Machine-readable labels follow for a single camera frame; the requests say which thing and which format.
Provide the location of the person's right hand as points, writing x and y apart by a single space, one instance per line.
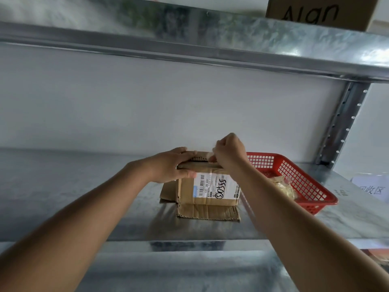
228 152

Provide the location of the person's left forearm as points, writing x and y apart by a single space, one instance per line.
73 229

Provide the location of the small cardboard parcel box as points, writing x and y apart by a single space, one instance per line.
206 190

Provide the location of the person's left hand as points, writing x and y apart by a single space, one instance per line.
165 164

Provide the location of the clear tape strip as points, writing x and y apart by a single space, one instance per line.
209 155

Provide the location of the person's right forearm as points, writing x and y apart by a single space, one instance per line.
307 240

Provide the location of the galvanized metal shelving rack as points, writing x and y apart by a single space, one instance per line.
194 118

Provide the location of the person's right fingers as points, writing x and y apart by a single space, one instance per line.
216 155

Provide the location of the red plastic mesh basket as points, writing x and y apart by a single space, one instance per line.
293 182

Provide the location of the white paper sign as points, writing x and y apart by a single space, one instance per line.
371 188

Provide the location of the person's left thumb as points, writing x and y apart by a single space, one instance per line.
187 174

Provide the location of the crumpled clear packing tape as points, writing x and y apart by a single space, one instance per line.
284 187

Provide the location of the brown cardboard box with writing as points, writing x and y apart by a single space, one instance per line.
322 12

